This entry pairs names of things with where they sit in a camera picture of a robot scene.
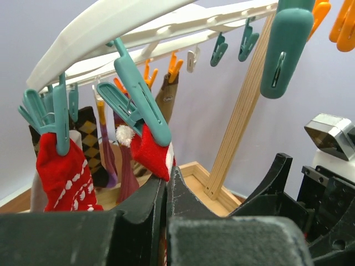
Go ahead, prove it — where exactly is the red santa sock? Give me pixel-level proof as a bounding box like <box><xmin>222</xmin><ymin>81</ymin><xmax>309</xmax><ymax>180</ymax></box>
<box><xmin>116</xmin><ymin>124</ymin><xmax>176</xmax><ymax>182</ymax></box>

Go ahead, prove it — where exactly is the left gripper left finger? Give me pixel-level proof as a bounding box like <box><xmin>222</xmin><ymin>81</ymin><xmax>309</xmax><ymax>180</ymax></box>
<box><xmin>1</xmin><ymin>176</ymin><xmax>166</xmax><ymax>265</ymax></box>

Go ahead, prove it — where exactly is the maroon sock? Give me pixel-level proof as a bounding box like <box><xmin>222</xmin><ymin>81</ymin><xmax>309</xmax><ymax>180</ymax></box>
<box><xmin>116</xmin><ymin>142</ymin><xmax>139</xmax><ymax>204</ymax></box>

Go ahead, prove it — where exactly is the wooden rack base tray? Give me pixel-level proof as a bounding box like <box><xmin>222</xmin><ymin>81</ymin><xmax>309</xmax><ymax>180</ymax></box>
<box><xmin>0</xmin><ymin>161</ymin><xmax>246</xmax><ymax>218</ymax></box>

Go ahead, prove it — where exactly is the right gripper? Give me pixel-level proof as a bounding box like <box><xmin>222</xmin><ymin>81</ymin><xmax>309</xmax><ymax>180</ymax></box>
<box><xmin>229</xmin><ymin>153</ymin><xmax>354</xmax><ymax>265</ymax></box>

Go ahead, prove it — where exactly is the red white patterned sock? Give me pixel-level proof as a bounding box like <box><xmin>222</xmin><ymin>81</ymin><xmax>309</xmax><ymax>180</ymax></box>
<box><xmin>36</xmin><ymin>133</ymin><xmax>104</xmax><ymax>212</ymax></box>

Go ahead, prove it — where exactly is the orange clothes peg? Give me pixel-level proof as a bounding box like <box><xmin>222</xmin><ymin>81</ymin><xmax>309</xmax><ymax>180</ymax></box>
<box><xmin>329</xmin><ymin>0</ymin><xmax>354</xmax><ymax>52</ymax></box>
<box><xmin>307</xmin><ymin>0</ymin><xmax>332</xmax><ymax>41</ymax></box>
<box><xmin>168</xmin><ymin>52</ymin><xmax>184</xmax><ymax>84</ymax></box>

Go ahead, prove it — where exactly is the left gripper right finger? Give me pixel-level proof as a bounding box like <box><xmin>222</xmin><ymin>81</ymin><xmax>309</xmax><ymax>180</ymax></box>
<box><xmin>167</xmin><ymin>167</ymin><xmax>313</xmax><ymax>265</ymax></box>

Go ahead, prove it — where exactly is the wooden rack frame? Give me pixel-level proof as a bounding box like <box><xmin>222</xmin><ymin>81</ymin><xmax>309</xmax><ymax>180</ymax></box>
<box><xmin>205</xmin><ymin>14</ymin><xmax>275</xmax><ymax>200</ymax></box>

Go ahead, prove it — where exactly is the argyle brown sock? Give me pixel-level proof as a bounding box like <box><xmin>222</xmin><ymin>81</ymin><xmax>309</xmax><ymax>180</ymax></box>
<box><xmin>29</xmin><ymin>106</ymin><xmax>110</xmax><ymax>189</ymax></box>

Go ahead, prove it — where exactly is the white round clip hanger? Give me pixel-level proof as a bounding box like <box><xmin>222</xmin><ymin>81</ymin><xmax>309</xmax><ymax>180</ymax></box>
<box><xmin>27</xmin><ymin>1</ymin><xmax>277</xmax><ymax>90</ymax></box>

